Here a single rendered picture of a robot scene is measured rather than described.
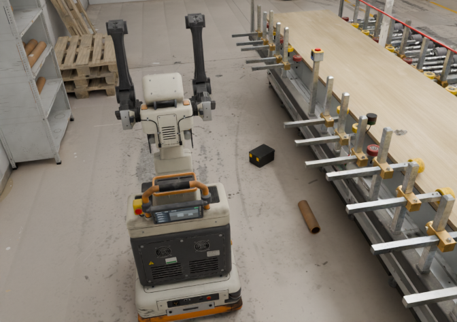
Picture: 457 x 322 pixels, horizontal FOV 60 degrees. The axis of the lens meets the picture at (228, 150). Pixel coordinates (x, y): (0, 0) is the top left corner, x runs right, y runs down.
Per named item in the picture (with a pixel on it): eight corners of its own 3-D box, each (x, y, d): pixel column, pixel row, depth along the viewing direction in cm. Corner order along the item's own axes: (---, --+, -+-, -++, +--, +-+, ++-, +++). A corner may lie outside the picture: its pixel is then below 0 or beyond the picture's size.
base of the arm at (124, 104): (114, 113, 215) (137, 111, 216) (113, 99, 217) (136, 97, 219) (117, 120, 223) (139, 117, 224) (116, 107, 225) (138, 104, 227)
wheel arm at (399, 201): (348, 214, 185) (349, 209, 183) (345, 210, 188) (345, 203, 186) (447, 199, 191) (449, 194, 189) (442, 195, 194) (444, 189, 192)
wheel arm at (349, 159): (305, 170, 232) (306, 164, 229) (304, 167, 234) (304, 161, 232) (376, 161, 237) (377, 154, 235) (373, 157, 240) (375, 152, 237)
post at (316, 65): (309, 116, 307) (315, 60, 282) (307, 114, 311) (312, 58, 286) (315, 116, 308) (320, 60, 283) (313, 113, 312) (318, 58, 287)
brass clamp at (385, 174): (381, 180, 207) (383, 171, 204) (370, 165, 218) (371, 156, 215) (393, 178, 207) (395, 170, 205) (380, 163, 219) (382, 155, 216)
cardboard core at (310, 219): (311, 227, 296) (298, 200, 321) (309, 234, 301) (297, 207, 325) (321, 225, 297) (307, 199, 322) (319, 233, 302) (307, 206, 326)
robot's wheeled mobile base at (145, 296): (243, 312, 245) (243, 286, 231) (139, 330, 237) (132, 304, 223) (226, 233, 300) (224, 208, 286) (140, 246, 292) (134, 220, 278)
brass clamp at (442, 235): (441, 252, 166) (444, 244, 163) (422, 229, 177) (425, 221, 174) (454, 250, 167) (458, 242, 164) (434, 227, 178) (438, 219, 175)
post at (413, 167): (392, 239, 207) (413, 165, 180) (388, 235, 210) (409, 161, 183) (398, 239, 207) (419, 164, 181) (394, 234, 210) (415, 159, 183)
